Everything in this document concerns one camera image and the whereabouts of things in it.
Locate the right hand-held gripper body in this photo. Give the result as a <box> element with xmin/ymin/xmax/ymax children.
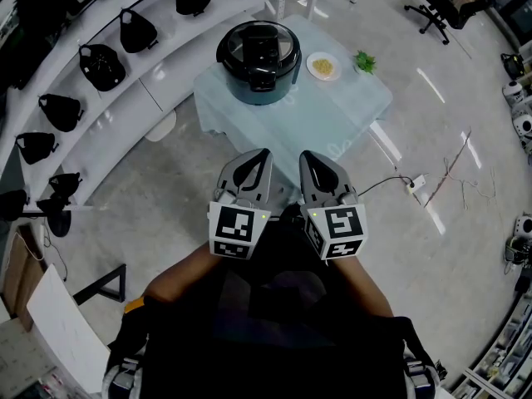
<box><xmin>298</xmin><ymin>190</ymin><xmax>371</xmax><ymax>263</ymax></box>

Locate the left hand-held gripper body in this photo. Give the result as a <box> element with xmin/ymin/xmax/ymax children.
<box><xmin>206</xmin><ymin>187</ymin><xmax>272</xmax><ymax>262</ymax></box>

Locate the black electric cooker pot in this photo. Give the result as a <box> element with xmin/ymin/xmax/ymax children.
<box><xmin>224</xmin><ymin>62</ymin><xmax>301</xmax><ymax>107</ymax></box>

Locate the black cooker lid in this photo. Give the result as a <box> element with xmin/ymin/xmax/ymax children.
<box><xmin>214</xmin><ymin>20</ymin><xmax>303</xmax><ymax>93</ymax></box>

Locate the person's left forearm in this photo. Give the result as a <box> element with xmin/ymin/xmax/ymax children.
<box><xmin>145</xmin><ymin>243</ymin><xmax>217</xmax><ymax>307</ymax></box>

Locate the person's right forearm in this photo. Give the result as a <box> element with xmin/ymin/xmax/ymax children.
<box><xmin>330</xmin><ymin>258</ymin><xmax>394</xmax><ymax>319</ymax></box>

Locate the light blue tablecloth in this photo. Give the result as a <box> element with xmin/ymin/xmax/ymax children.
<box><xmin>192</xmin><ymin>13</ymin><xmax>394</xmax><ymax>190</ymax></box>

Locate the white power strip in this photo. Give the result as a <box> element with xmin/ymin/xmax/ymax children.
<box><xmin>406</xmin><ymin>174</ymin><xmax>429</xmax><ymax>194</ymax></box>

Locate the white plate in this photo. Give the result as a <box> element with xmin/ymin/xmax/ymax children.
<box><xmin>306</xmin><ymin>51</ymin><xmax>343</xmax><ymax>82</ymax></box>

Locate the thin dry branch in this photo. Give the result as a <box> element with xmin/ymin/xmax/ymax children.
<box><xmin>423</xmin><ymin>127</ymin><xmax>473</xmax><ymax>209</ymax></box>

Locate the white shelf unit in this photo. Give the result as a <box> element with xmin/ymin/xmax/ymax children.
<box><xmin>0</xmin><ymin>0</ymin><xmax>292</xmax><ymax>215</ymax></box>

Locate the small green artificial plant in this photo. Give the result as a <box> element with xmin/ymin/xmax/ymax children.
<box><xmin>352</xmin><ymin>50</ymin><xmax>378</xmax><ymax>76</ymax></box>

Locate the person's black clothing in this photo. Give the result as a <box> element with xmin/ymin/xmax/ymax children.
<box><xmin>103</xmin><ymin>201</ymin><xmax>448</xmax><ymax>399</ymax></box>

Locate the group of white round devices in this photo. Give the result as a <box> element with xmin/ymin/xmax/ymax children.
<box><xmin>500</xmin><ymin>79</ymin><xmax>532</xmax><ymax>265</ymax></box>

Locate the white board panel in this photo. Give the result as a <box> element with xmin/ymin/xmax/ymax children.
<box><xmin>27</xmin><ymin>264</ymin><xmax>111</xmax><ymax>394</ymax></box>

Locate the white storage rack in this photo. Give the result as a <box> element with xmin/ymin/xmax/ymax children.
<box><xmin>451</xmin><ymin>301</ymin><xmax>532</xmax><ymax>399</ymax></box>

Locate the black office chair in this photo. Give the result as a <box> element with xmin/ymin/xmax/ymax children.
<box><xmin>405</xmin><ymin>0</ymin><xmax>490</xmax><ymax>46</ymax></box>

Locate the black tool bag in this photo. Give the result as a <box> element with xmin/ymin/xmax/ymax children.
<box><xmin>500</xmin><ymin>52</ymin><xmax>525</xmax><ymax>78</ymax></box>

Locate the brown wooden box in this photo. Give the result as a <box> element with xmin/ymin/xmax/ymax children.
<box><xmin>2</xmin><ymin>224</ymin><xmax>47</xmax><ymax>332</ymax></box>

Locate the black power cord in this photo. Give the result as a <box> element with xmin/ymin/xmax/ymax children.
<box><xmin>357</xmin><ymin>175</ymin><xmax>412</xmax><ymax>197</ymax></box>

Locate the black metal frame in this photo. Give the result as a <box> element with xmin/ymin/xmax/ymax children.
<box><xmin>72</xmin><ymin>263</ymin><xmax>128</xmax><ymax>305</ymax></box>

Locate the grey shoulder strap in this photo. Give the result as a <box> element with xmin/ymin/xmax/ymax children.
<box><xmin>402</xmin><ymin>357</ymin><xmax>441</xmax><ymax>399</ymax></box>
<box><xmin>103</xmin><ymin>355</ymin><xmax>145</xmax><ymax>399</ymax></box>

